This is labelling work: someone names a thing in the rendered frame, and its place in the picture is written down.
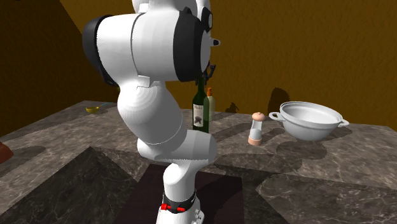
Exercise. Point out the pale bottle with orange cap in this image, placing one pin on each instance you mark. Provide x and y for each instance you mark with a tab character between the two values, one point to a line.
211	105

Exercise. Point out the reddish brown object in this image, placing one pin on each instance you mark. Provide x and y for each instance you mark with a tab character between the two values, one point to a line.
4	153

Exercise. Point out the clear shaker with tan caps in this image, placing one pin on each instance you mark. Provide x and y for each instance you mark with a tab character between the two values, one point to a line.
256	133

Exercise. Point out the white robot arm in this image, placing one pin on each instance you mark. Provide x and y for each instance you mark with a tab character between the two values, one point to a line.
149	56

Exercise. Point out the dark green wine bottle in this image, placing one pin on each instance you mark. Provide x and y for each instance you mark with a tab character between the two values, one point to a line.
201	102

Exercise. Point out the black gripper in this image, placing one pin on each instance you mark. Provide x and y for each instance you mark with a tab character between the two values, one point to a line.
211	70

